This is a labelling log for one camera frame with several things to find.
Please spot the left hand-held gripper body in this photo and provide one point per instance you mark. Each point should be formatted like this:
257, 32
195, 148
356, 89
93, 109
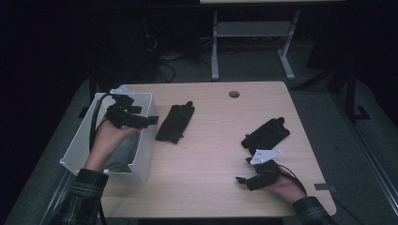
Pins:
120, 115

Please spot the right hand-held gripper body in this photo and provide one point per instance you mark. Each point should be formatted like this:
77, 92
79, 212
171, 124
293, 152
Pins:
266, 173

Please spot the white box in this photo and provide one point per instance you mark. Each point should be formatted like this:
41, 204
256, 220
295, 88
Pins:
147, 146

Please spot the plain grey mitten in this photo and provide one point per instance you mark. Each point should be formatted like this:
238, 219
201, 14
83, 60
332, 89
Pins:
123, 154

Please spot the person's right hand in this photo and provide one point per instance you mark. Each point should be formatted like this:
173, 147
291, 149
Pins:
287, 187

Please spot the person's left hand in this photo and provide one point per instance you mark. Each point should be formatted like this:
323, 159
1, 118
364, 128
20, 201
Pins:
104, 143

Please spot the black glove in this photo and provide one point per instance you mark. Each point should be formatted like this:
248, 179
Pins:
266, 136
173, 123

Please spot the grey tape strip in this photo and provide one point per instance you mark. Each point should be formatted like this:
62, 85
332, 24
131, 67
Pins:
325, 188

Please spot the aluminium rail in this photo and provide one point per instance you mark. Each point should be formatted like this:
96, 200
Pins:
53, 206
369, 156

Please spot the black floor bracket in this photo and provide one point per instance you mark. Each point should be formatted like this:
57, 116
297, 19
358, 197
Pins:
363, 114

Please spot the white metal desk frame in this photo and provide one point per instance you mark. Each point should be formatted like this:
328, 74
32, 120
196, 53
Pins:
253, 28

